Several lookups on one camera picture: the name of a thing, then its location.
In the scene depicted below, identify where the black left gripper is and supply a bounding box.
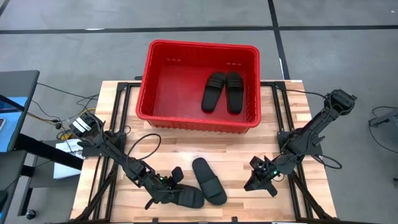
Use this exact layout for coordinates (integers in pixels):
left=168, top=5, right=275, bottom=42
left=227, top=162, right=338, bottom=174
left=146, top=174, right=188, bottom=205

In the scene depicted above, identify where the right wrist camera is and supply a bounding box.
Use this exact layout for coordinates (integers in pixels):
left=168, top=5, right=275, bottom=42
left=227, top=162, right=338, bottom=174
left=250, top=156, right=266, bottom=172

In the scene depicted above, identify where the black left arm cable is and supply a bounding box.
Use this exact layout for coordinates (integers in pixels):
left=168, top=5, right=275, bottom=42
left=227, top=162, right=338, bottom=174
left=126, top=133, right=162, bottom=162

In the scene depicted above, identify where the dark grey desk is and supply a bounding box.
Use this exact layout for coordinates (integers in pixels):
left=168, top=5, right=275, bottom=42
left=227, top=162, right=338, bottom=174
left=0, top=70, right=84, bottom=224

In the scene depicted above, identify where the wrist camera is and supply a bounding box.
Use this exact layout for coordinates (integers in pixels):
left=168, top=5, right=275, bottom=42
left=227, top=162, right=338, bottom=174
left=250, top=156, right=266, bottom=172
left=170, top=166, right=185, bottom=184

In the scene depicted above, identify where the red plastic bin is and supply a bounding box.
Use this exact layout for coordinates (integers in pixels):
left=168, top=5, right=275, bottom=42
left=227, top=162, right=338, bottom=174
left=136, top=39, right=261, bottom=134

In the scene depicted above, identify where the yellow cable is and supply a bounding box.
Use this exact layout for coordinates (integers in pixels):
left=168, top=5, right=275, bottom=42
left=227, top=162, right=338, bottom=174
left=26, top=107, right=96, bottom=124

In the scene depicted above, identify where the grey equipment stand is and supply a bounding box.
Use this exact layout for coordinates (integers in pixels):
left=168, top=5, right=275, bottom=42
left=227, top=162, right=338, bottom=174
left=368, top=107, right=398, bottom=128

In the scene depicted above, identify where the black aluminium table frame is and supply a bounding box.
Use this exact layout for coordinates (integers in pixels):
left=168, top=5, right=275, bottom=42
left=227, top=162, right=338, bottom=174
left=260, top=80, right=335, bottom=222
left=74, top=81, right=142, bottom=222

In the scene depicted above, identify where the blue display screen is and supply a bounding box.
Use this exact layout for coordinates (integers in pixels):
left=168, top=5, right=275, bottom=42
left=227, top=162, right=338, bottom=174
left=0, top=96, right=29, bottom=153

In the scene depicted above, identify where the black stand cable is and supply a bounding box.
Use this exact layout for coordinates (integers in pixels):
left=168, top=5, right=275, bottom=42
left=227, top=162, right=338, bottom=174
left=368, top=105, right=398, bottom=155

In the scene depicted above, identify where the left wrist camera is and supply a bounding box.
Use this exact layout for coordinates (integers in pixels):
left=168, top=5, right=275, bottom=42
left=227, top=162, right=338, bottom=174
left=170, top=166, right=185, bottom=184

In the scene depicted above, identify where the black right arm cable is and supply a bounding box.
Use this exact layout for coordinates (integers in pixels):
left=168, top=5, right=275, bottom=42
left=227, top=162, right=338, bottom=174
left=310, top=154, right=343, bottom=170

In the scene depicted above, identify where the white paper box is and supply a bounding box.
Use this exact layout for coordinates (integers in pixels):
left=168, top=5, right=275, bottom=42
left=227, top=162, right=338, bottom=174
left=53, top=139, right=84, bottom=180

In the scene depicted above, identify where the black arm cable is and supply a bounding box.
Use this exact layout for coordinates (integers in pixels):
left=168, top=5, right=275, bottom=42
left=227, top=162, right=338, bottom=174
left=310, top=154, right=343, bottom=170
left=126, top=133, right=162, bottom=162

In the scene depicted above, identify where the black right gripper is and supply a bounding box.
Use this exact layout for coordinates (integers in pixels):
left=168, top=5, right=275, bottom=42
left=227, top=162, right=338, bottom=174
left=243, top=160, right=282, bottom=198

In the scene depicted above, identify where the black rubber slide sandal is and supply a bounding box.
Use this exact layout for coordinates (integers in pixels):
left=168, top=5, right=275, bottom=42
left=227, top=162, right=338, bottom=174
left=172, top=183, right=205, bottom=209
left=225, top=71, right=245, bottom=114
left=201, top=72, right=226, bottom=113
left=192, top=157, right=228, bottom=207

